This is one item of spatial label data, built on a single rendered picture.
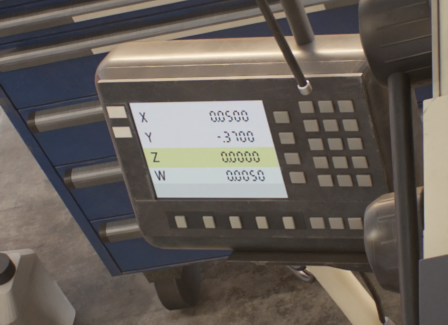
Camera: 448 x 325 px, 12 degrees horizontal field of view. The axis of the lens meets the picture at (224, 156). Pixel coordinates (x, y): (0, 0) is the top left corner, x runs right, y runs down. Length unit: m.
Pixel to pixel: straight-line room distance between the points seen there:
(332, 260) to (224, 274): 1.56
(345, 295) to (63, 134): 1.11
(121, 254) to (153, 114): 1.41
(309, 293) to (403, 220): 2.41
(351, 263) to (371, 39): 0.90
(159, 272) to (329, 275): 1.33
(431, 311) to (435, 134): 0.14
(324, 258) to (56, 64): 1.12
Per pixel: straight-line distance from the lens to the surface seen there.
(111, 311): 3.91
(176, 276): 3.75
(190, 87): 2.24
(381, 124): 2.18
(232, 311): 3.80
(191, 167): 2.30
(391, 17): 1.41
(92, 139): 3.46
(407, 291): 1.33
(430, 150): 1.24
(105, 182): 3.50
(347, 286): 2.44
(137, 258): 3.68
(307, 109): 2.19
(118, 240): 3.61
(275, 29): 1.55
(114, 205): 3.58
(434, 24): 1.35
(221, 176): 2.29
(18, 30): 3.27
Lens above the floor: 2.75
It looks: 43 degrees down
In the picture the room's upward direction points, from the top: 29 degrees counter-clockwise
